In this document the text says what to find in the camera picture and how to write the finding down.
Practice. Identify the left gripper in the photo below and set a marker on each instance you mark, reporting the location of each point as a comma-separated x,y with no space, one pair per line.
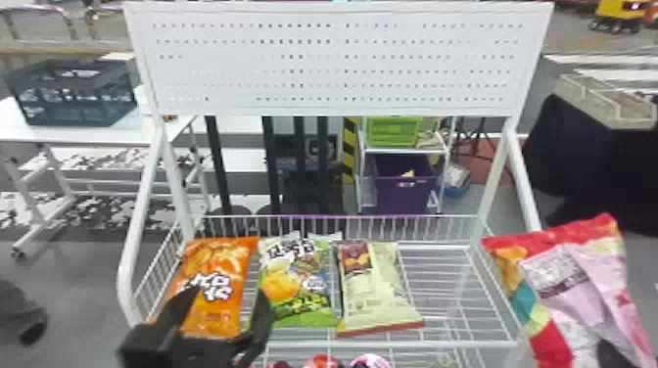
175,352

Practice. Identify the red snack packet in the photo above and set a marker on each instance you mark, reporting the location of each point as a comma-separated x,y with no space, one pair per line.
565,288

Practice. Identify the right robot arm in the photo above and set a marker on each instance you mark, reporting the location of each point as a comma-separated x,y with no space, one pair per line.
596,164

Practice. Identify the orange snack packet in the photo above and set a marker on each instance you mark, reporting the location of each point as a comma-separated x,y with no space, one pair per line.
221,267

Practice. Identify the green snack packet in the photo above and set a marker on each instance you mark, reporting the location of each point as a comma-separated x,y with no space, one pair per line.
295,288

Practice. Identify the cream snack packet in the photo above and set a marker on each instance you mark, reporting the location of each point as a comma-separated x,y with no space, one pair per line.
370,300

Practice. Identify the purple crate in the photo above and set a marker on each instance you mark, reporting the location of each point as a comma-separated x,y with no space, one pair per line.
403,192

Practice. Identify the white side table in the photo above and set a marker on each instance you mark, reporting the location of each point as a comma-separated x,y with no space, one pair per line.
77,134

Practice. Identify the green basket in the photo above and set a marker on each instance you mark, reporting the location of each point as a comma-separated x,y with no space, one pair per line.
393,131

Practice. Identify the black crate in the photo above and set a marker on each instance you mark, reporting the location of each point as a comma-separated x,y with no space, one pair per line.
72,95

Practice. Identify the clear box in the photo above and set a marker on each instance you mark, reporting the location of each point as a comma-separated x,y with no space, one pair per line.
606,103

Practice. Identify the striped post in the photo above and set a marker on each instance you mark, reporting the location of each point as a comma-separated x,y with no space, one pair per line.
349,149

